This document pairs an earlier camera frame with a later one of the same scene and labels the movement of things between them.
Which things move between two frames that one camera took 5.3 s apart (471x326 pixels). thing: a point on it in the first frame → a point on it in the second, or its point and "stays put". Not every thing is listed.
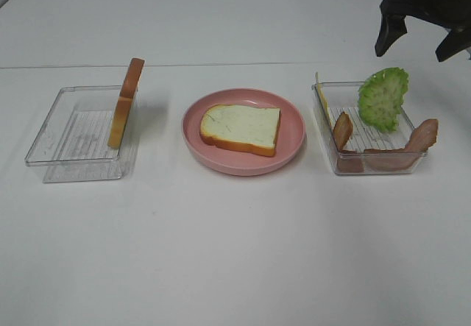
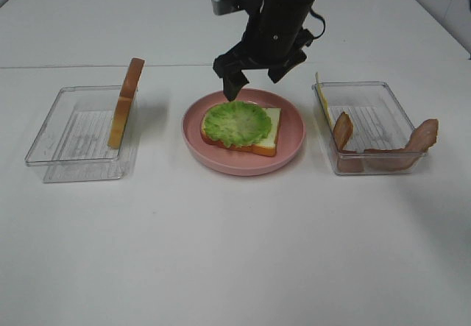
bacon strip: x=423 y=136 stays put
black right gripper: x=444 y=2 → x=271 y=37
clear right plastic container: x=356 y=146 stays put
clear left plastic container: x=72 y=144 stays put
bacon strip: x=348 y=160 stays put
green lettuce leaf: x=380 y=98 → x=236 y=123
